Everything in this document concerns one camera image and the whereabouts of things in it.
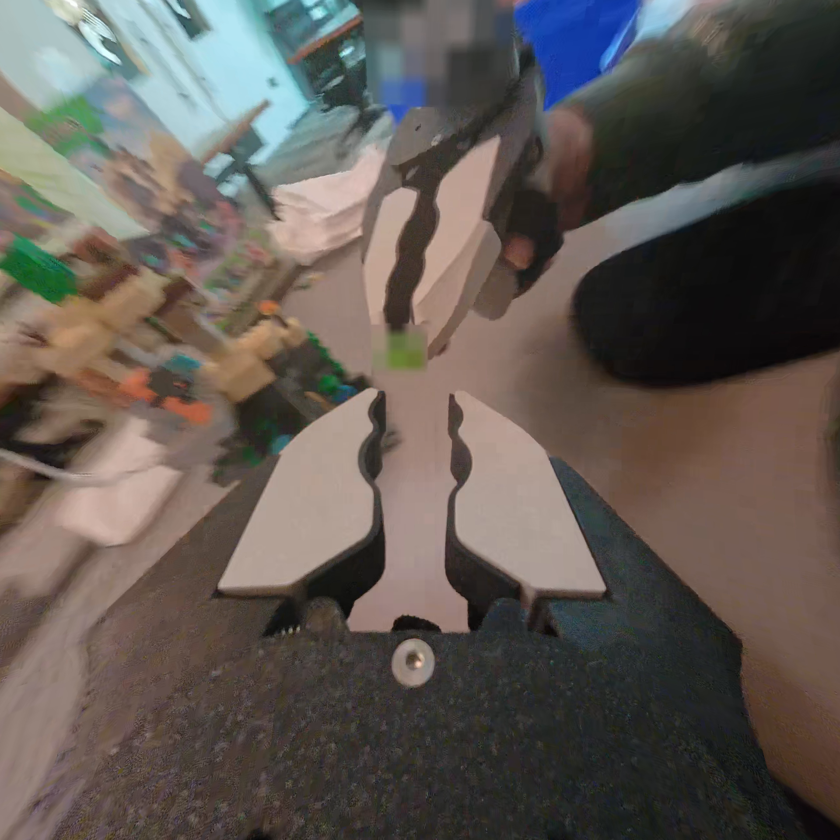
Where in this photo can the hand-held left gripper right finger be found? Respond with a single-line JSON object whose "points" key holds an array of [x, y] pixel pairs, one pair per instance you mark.
{"points": [[518, 512]]}

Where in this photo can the crumpled white paper bags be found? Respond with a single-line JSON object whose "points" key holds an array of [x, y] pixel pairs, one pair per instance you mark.
{"points": [[321, 210]]}

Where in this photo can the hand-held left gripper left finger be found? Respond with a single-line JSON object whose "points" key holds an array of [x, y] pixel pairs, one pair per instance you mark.
{"points": [[315, 505]]}

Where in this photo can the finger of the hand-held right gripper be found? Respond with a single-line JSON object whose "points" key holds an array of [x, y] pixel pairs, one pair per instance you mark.
{"points": [[377, 249], [463, 243]]}

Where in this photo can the green toy box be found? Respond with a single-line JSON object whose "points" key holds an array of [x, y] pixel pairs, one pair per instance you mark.
{"points": [[65, 170]]}

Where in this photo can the blue plastic bin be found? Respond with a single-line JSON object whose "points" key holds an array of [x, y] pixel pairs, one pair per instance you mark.
{"points": [[571, 39]]}

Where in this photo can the person's right hand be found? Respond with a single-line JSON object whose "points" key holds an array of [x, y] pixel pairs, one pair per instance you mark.
{"points": [[571, 164]]}

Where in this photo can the person's right forearm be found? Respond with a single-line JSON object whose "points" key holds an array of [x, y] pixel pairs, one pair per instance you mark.
{"points": [[689, 98]]}

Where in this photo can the toy brick tower model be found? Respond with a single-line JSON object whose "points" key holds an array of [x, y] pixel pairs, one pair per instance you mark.
{"points": [[256, 367]]}

